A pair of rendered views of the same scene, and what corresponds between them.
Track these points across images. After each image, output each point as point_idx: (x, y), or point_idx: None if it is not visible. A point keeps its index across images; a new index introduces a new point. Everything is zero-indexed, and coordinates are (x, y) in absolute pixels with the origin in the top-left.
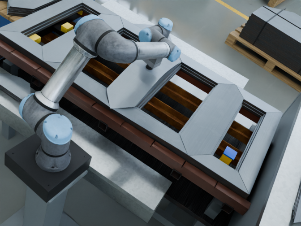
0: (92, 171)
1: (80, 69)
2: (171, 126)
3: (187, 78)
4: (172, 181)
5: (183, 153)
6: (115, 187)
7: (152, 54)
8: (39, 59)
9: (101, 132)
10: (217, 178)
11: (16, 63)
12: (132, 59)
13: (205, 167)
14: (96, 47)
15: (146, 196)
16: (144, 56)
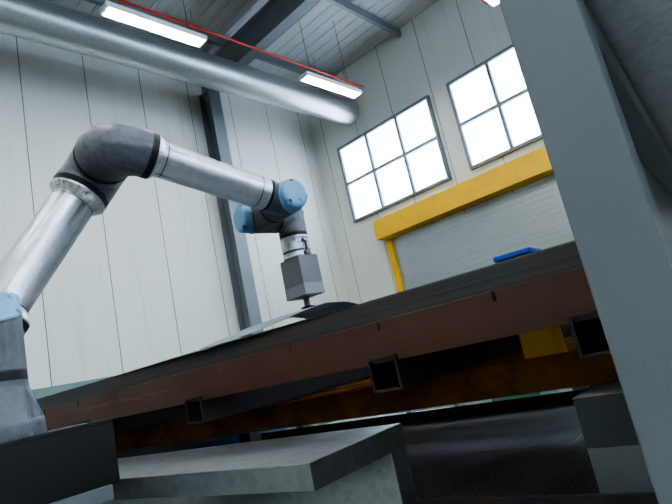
0: (138, 493)
1: (62, 219)
2: (447, 443)
3: None
4: (455, 493)
5: (374, 302)
6: (195, 494)
7: (216, 165)
8: (88, 387)
9: None
10: (496, 282)
11: (53, 425)
12: (147, 144)
13: (444, 284)
14: (74, 156)
15: (290, 457)
16: (191, 160)
